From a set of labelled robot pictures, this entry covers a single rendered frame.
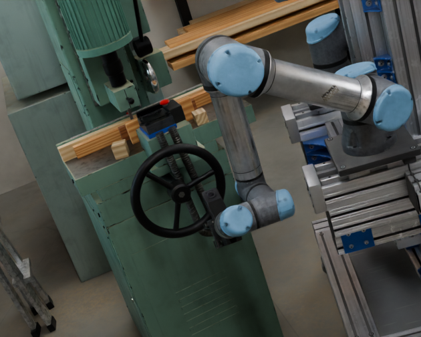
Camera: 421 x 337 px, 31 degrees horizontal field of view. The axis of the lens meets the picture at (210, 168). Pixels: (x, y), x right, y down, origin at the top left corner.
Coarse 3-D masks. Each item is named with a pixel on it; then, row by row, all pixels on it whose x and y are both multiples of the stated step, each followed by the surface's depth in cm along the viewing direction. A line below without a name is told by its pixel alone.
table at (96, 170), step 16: (208, 112) 245; (192, 128) 237; (208, 128) 238; (128, 144) 240; (80, 160) 240; (96, 160) 236; (112, 160) 232; (128, 160) 232; (176, 160) 227; (192, 160) 229; (80, 176) 229; (96, 176) 229; (112, 176) 231; (128, 176) 233; (160, 176) 227; (80, 192) 229
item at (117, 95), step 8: (112, 88) 239; (120, 88) 237; (128, 88) 237; (112, 96) 240; (120, 96) 236; (128, 96) 237; (136, 96) 238; (120, 104) 237; (128, 104) 238; (136, 104) 239
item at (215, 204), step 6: (204, 192) 210; (210, 192) 209; (216, 192) 210; (204, 198) 209; (210, 198) 209; (216, 198) 209; (210, 204) 208; (216, 204) 207; (222, 204) 207; (210, 210) 206; (216, 210) 206; (222, 210) 206; (216, 216) 205
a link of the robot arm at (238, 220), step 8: (232, 208) 187; (240, 208) 188; (248, 208) 190; (224, 216) 187; (232, 216) 186; (240, 216) 187; (248, 216) 187; (224, 224) 187; (232, 224) 186; (240, 224) 186; (248, 224) 187; (256, 224) 190; (224, 232) 190; (232, 232) 186; (240, 232) 186; (248, 232) 191
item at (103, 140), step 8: (192, 96) 251; (200, 96) 250; (208, 96) 252; (200, 104) 251; (96, 136) 243; (104, 136) 243; (112, 136) 244; (120, 136) 245; (80, 144) 241; (88, 144) 242; (96, 144) 243; (104, 144) 244; (80, 152) 242; (88, 152) 243
